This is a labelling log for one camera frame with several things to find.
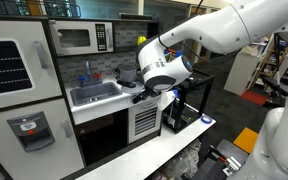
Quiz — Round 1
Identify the black 3D printer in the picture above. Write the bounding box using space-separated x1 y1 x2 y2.
162 68 216 135

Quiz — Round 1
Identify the grey sink basin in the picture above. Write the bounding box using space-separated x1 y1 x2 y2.
69 81 124 107

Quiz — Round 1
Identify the black wire basket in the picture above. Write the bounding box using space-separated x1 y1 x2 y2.
43 0 83 19

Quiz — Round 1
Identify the black flat box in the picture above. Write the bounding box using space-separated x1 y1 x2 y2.
118 12 154 21

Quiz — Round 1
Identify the grey oven door handle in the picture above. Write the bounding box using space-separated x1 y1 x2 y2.
140 102 157 110

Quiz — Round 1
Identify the grey chalkboard door handle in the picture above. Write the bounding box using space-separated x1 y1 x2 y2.
33 40 49 71

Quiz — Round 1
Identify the white oven door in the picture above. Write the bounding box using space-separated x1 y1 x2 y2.
127 99 164 145

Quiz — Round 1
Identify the blue tape roll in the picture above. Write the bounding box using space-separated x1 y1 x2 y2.
200 114 214 125

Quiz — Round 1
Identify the black chair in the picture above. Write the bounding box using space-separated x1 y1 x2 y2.
261 75 288 108

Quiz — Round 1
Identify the grey base plate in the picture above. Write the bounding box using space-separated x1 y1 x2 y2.
213 139 249 166

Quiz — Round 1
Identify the wooden shelf rack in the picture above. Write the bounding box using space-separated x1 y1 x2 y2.
250 36 287 90

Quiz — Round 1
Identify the grey ice dispenser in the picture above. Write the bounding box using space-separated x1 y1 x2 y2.
6 111 56 154

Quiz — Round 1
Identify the white plastic bag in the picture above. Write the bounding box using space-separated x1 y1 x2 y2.
159 139 203 180

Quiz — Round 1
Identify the white toy kitchen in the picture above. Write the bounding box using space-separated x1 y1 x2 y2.
0 14 174 180

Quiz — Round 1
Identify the white door with dispenser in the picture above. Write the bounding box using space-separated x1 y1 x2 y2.
0 98 86 180

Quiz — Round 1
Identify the plain white cabinet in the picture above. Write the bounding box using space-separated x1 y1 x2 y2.
223 51 256 97

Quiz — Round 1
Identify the blue white box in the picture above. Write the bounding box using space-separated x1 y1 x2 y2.
163 47 184 60

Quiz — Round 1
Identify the white toy microwave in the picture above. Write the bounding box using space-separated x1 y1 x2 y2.
48 19 115 57

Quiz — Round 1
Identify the yellow floor mat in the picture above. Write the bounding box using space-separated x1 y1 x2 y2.
232 126 259 155

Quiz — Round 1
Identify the grey toy pot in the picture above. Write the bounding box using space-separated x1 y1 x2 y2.
116 64 139 89

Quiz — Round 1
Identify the grey toy faucet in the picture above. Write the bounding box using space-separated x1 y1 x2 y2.
83 58 93 83

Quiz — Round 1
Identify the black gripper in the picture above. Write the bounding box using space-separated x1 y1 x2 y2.
132 84 162 104

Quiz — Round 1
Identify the yellow toy lemon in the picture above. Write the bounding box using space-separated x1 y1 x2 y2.
136 35 148 47

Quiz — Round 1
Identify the black red clamp handle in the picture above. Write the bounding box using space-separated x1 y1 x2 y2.
210 146 242 177

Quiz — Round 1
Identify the blue tap handle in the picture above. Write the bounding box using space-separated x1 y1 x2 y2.
77 75 89 85

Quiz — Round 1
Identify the red floor mat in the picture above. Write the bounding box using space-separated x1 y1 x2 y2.
239 89 271 106

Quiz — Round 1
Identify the grey dispenser door handle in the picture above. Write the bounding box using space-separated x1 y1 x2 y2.
61 120 73 140

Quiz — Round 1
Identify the orange box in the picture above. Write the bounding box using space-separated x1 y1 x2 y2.
26 0 43 17

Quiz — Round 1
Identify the clear lid with black knob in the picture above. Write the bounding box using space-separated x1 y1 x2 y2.
119 81 146 96

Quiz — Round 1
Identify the white door with chalkboard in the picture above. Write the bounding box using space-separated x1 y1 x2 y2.
0 19 64 113

